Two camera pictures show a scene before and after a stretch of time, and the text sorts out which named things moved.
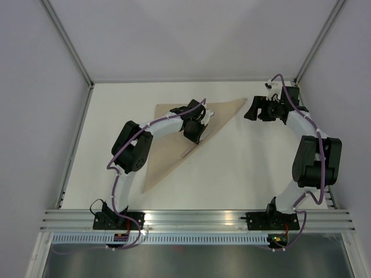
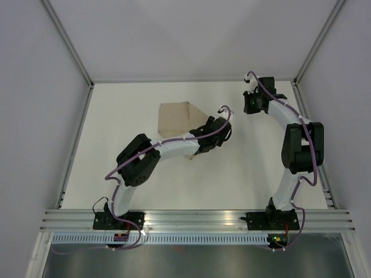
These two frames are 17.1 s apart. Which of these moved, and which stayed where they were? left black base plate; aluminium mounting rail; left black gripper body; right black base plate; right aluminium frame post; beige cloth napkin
Moved: left black gripper body; beige cloth napkin
Stayed: aluminium mounting rail; right black base plate; right aluminium frame post; left black base plate
